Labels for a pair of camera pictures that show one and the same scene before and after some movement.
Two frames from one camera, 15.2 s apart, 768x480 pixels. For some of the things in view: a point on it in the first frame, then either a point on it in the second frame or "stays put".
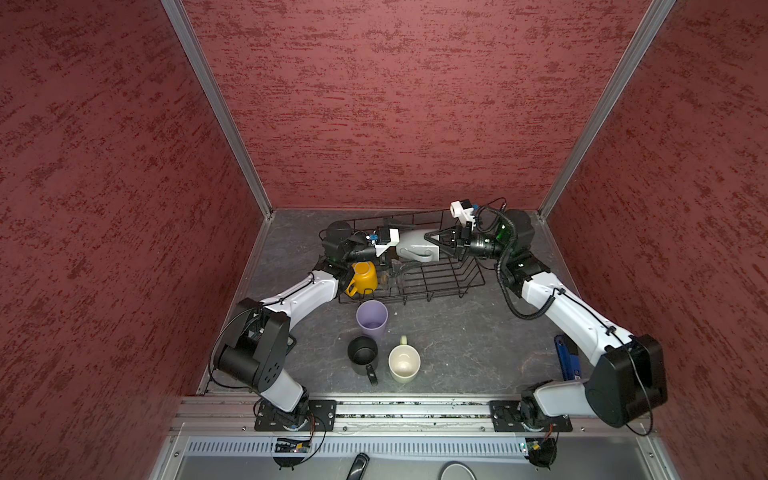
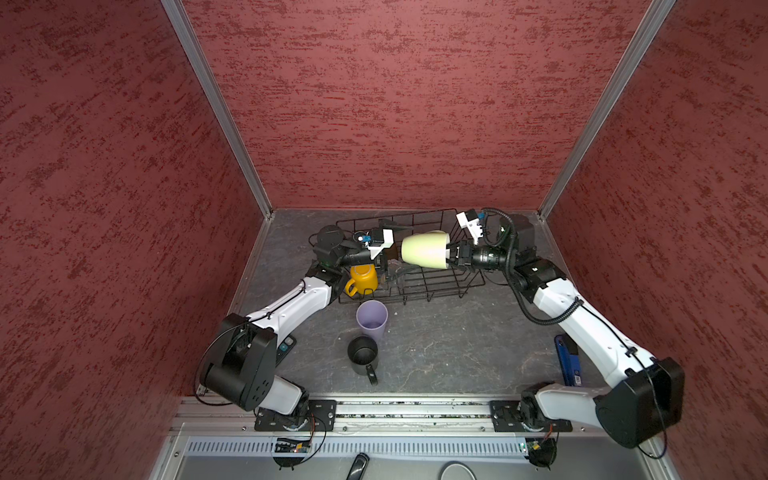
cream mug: [404, 362] -> [426, 249]
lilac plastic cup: [372, 317] stays put
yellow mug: [365, 280] stays put
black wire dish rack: [411, 271] stays put
